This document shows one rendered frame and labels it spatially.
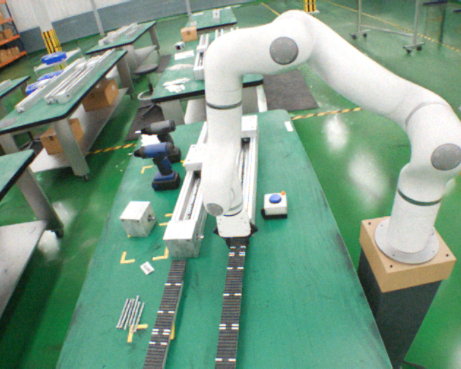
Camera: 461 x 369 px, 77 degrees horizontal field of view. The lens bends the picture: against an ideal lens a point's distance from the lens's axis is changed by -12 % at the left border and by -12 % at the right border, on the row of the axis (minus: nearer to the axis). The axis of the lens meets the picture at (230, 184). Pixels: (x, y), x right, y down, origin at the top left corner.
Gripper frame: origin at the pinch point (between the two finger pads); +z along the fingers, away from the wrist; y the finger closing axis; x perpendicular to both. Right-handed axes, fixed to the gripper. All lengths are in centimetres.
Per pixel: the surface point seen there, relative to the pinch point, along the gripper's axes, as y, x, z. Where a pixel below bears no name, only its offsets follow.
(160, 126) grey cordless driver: -39, 60, -18
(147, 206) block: -35.1, 14.1, -6.1
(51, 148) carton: -229, 196, 52
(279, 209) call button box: 14.5, 13.4, -1.4
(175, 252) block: -21.2, -3.6, 0.2
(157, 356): -18.0, -41.6, -0.4
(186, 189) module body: -21.4, 24.2, -5.3
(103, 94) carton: -213, 316, 40
